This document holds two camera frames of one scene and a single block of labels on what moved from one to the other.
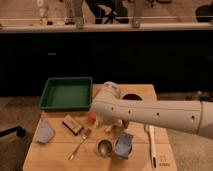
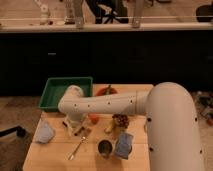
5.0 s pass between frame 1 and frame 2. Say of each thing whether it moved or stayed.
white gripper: moved
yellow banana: stayed
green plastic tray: stayed
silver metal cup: stayed
